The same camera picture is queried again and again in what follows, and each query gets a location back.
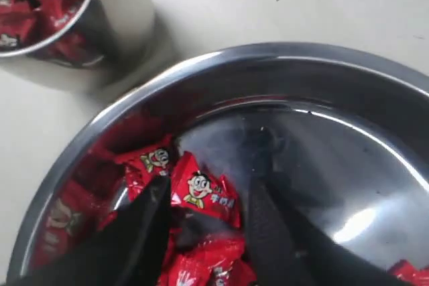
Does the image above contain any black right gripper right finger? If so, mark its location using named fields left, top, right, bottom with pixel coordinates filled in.
left=246, top=153, right=405, bottom=285

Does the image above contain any stainless steel bowl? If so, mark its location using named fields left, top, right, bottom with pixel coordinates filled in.
left=7, top=43, right=428, bottom=285

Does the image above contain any stainless steel cup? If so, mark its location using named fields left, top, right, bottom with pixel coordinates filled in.
left=1, top=0, right=155, bottom=90

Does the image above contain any red candy with cartoon face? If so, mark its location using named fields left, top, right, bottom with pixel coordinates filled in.
left=171, top=151, right=241, bottom=228

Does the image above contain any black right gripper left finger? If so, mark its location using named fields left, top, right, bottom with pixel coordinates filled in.
left=19, top=176, right=171, bottom=285

